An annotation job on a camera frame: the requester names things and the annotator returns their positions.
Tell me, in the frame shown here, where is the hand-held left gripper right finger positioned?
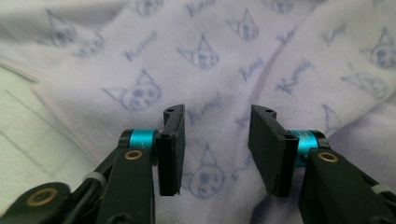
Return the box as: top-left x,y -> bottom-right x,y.
247,105 -> 396,224

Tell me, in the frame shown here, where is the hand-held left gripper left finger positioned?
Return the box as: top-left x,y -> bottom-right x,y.
96,104 -> 187,224

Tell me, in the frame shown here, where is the lilac printed towel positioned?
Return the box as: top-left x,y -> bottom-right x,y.
0,0 -> 396,224

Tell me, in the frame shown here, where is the white grid mat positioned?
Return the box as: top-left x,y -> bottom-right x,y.
0,66 -> 96,217

